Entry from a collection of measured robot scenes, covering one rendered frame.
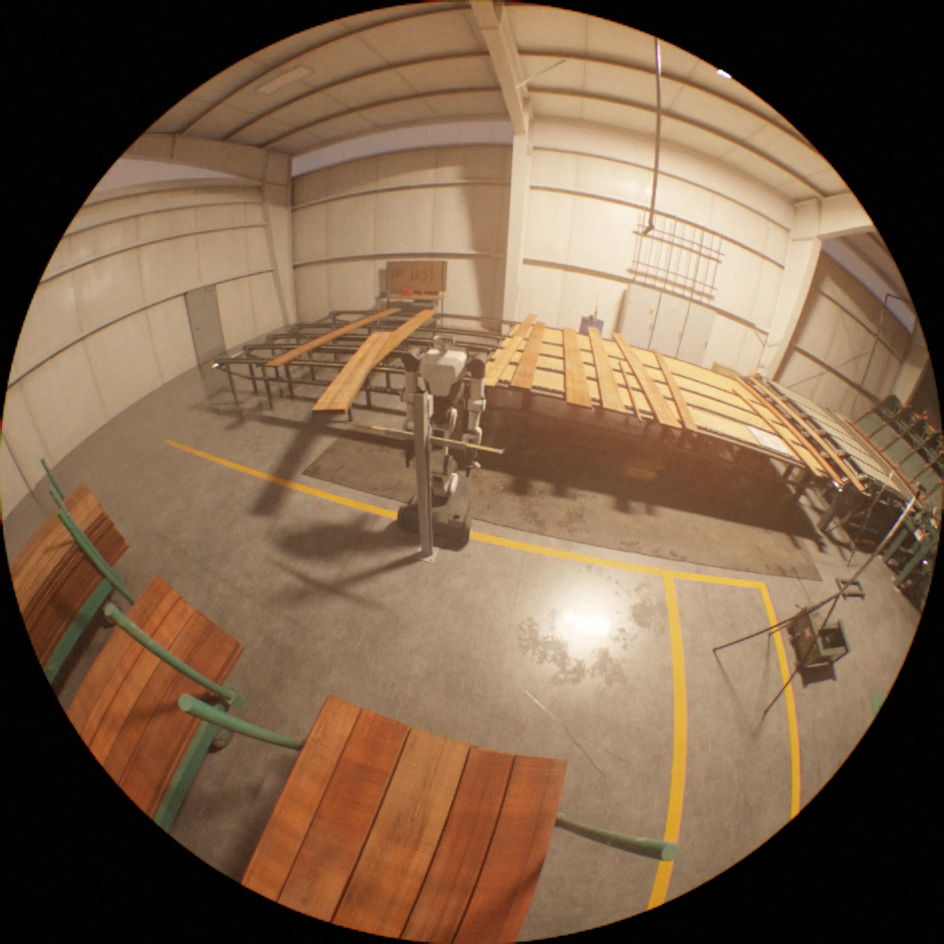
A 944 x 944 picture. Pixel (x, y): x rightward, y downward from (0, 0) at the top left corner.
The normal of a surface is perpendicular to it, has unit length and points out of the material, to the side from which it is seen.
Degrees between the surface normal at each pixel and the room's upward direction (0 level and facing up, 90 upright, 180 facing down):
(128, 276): 87
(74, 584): 90
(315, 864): 0
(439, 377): 90
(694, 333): 90
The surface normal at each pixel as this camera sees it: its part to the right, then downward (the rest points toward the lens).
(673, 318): -0.26, 0.58
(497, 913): 0.06, -0.79
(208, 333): 0.97, 0.20
